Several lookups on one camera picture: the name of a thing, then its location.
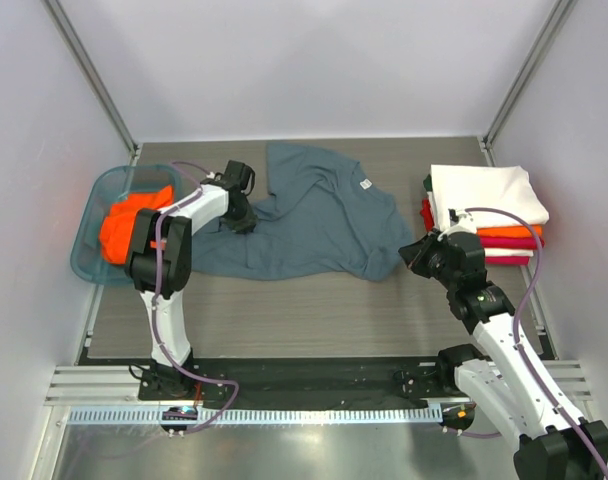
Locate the orange folded t-shirt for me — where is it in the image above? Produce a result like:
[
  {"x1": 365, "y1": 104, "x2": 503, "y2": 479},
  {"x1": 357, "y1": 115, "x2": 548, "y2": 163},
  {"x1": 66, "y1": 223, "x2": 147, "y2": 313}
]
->
[{"x1": 477, "y1": 225, "x2": 543, "y2": 238}]

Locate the slotted cable duct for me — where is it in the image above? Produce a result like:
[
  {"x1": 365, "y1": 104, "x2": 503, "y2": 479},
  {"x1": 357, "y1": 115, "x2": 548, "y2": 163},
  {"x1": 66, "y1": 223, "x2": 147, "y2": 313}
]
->
[{"x1": 67, "y1": 404, "x2": 443, "y2": 427}]

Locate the teal plastic basket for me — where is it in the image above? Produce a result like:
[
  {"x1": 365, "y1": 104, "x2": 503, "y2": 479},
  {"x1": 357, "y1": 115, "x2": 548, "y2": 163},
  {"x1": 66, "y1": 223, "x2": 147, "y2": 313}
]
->
[{"x1": 70, "y1": 165, "x2": 182, "y2": 286}]

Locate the orange t-shirt in basket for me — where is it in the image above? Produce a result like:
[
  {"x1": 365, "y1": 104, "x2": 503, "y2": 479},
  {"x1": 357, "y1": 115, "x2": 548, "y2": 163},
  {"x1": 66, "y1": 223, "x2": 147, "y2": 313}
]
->
[{"x1": 98, "y1": 185, "x2": 174, "y2": 265}]

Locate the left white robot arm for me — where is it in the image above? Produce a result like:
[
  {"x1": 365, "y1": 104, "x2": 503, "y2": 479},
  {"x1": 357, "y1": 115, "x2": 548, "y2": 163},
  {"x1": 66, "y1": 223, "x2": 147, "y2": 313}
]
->
[{"x1": 125, "y1": 160, "x2": 257, "y2": 400}]

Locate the white folded t-shirt top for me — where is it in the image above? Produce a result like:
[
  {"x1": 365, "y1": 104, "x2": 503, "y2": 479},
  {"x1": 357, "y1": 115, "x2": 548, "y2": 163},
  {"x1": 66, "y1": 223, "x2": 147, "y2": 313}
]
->
[{"x1": 430, "y1": 164, "x2": 549, "y2": 230}]

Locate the pink folded t-shirt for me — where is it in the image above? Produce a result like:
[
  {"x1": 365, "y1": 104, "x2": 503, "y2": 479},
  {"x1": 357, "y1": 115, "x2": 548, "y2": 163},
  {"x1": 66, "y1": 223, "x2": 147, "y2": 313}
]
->
[{"x1": 480, "y1": 236, "x2": 537, "y2": 250}]

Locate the white folded t-shirt lower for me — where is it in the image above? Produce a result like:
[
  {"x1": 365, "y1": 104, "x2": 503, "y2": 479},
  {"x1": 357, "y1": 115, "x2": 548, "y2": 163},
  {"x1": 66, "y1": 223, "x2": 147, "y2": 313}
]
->
[{"x1": 485, "y1": 248, "x2": 534, "y2": 258}]

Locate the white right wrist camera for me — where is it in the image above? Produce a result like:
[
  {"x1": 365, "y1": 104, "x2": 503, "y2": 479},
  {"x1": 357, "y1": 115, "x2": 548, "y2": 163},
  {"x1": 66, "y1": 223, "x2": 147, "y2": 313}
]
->
[{"x1": 447, "y1": 209, "x2": 477, "y2": 235}]

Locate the magenta folded t-shirt bottom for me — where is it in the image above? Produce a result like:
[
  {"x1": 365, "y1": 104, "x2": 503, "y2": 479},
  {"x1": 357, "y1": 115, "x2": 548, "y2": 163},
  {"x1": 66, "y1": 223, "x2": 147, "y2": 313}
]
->
[{"x1": 486, "y1": 256, "x2": 530, "y2": 266}]

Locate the blue-grey t-shirt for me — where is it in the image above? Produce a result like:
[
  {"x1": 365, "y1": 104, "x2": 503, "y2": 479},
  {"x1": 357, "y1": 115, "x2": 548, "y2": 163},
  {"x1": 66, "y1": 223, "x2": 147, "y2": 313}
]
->
[{"x1": 192, "y1": 143, "x2": 414, "y2": 281}]

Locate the white folded t-shirt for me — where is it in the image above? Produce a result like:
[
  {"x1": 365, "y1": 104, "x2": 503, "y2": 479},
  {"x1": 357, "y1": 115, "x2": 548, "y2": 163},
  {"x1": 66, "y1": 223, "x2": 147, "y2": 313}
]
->
[
  {"x1": 485, "y1": 248, "x2": 534, "y2": 258},
  {"x1": 430, "y1": 164, "x2": 549, "y2": 230}
]

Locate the right aluminium frame post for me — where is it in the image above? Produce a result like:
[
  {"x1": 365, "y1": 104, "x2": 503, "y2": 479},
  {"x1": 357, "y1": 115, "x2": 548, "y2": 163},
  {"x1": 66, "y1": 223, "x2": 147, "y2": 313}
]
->
[{"x1": 481, "y1": 0, "x2": 577, "y2": 151}]

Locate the left aluminium frame post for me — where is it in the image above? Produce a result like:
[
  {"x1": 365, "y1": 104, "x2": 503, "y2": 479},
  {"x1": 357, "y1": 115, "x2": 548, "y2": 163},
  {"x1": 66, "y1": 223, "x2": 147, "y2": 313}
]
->
[{"x1": 41, "y1": 0, "x2": 139, "y2": 159}]

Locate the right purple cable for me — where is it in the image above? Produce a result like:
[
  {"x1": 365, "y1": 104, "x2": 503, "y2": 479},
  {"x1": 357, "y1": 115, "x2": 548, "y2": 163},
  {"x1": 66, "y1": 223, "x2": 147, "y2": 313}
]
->
[{"x1": 463, "y1": 207, "x2": 608, "y2": 480}]

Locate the aluminium frame post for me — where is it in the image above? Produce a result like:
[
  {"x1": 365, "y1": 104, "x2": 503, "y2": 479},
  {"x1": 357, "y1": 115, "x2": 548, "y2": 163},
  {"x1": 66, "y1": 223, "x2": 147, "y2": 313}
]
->
[
  {"x1": 41, "y1": 0, "x2": 139, "y2": 159},
  {"x1": 481, "y1": 0, "x2": 577, "y2": 151}
]

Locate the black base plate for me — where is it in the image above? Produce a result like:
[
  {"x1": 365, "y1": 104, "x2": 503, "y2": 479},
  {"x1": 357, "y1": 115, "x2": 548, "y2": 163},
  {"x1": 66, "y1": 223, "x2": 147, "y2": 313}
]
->
[{"x1": 138, "y1": 356, "x2": 464, "y2": 411}]

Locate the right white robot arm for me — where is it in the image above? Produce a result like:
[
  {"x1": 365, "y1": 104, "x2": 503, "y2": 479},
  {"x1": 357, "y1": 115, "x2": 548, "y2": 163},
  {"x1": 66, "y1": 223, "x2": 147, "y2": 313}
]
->
[{"x1": 399, "y1": 231, "x2": 608, "y2": 479}]

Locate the red folded t-shirt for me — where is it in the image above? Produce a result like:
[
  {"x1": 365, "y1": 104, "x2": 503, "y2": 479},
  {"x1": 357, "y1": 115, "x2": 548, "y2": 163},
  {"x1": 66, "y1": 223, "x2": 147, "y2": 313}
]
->
[{"x1": 420, "y1": 198, "x2": 435, "y2": 232}]

